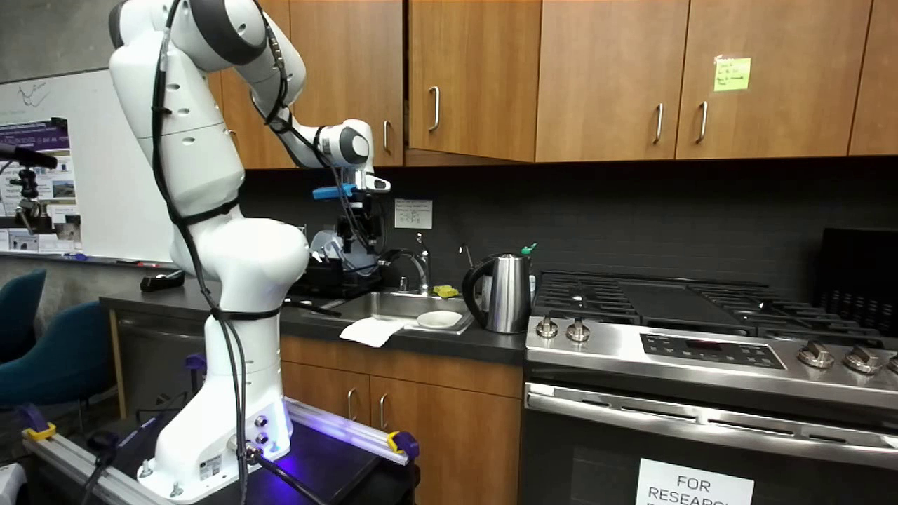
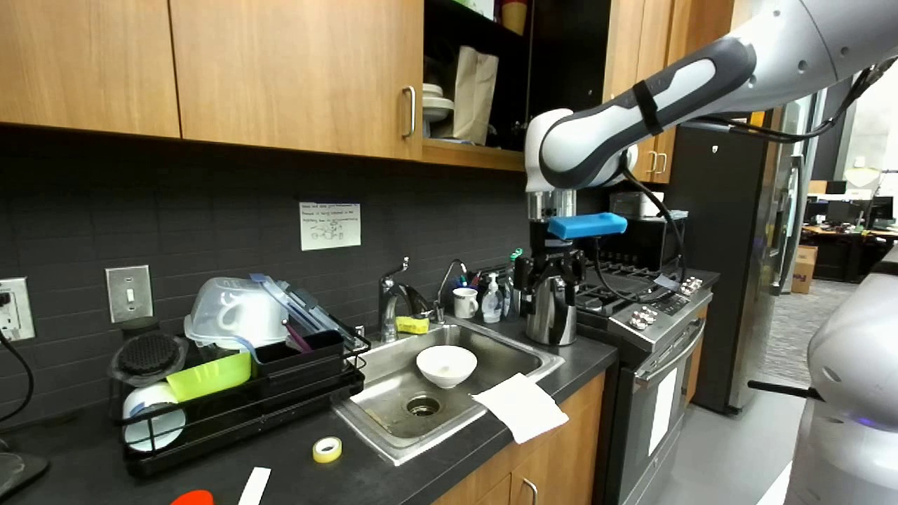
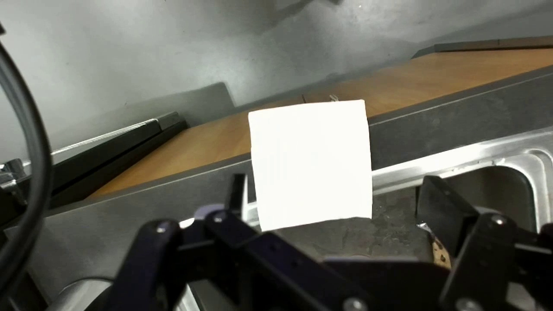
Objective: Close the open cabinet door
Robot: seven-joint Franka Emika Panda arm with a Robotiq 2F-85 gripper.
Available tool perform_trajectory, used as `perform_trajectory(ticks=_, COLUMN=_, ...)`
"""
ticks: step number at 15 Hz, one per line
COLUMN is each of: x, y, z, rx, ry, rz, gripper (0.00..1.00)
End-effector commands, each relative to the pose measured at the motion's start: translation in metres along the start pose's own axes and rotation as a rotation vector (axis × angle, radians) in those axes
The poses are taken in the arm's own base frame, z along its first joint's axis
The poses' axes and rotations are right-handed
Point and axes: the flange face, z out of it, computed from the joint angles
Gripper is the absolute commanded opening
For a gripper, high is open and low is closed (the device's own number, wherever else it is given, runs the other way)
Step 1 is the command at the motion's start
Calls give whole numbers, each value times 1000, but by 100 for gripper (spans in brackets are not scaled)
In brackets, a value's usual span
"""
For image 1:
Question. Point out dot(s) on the green capped bottle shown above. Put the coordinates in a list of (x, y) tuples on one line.
[(529, 250)]

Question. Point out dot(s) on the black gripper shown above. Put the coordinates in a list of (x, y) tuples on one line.
[(361, 214)]

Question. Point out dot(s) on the small chrome faucet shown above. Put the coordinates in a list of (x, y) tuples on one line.
[(465, 259)]

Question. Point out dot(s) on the aluminium frame robot cart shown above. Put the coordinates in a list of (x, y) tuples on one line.
[(319, 466)]

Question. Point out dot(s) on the white printed paper sign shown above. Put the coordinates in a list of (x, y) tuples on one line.
[(691, 483)]

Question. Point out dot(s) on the stainless steel sink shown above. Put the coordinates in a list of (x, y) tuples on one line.
[(394, 305)]

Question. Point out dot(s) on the white bowl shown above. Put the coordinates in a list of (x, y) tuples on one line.
[(438, 320)]

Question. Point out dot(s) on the yellow clamp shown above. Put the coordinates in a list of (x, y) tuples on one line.
[(41, 433), (394, 440)]

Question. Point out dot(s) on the yellow sticky note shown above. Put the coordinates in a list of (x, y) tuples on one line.
[(730, 75)]

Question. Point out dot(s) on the printed poster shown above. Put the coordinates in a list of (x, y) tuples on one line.
[(38, 135)]

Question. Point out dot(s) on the yellow sponge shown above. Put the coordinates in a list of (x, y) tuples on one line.
[(448, 292)]

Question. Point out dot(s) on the stainless steel electric kettle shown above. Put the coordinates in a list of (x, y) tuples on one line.
[(505, 295)]

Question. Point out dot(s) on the black dish rack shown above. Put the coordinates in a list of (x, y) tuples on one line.
[(323, 284)]

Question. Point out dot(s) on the teal chair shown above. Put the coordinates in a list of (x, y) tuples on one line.
[(18, 313), (65, 361)]

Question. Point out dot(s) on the white whiteboard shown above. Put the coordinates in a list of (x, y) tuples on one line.
[(112, 169)]

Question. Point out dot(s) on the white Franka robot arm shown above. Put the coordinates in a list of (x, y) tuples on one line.
[(197, 142)]

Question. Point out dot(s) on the white paper label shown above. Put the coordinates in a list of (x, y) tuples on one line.
[(413, 214)]

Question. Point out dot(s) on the white paper towel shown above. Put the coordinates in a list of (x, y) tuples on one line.
[(373, 332)]

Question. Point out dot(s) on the small black countertop object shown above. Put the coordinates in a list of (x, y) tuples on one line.
[(163, 280)]

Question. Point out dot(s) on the stainless dishwasher front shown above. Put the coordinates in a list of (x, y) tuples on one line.
[(157, 365)]

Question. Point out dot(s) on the stainless steel gas range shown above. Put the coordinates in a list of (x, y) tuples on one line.
[(712, 375)]

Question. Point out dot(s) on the chrome kitchen faucet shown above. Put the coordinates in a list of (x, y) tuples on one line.
[(421, 277)]

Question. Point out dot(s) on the black countertop appliance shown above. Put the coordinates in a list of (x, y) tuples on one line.
[(860, 281)]

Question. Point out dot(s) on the wooden cabinet door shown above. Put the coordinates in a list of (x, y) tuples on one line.
[(879, 75), (776, 114), (323, 395), (606, 75), (459, 440), (263, 142), (361, 58), (477, 75)]

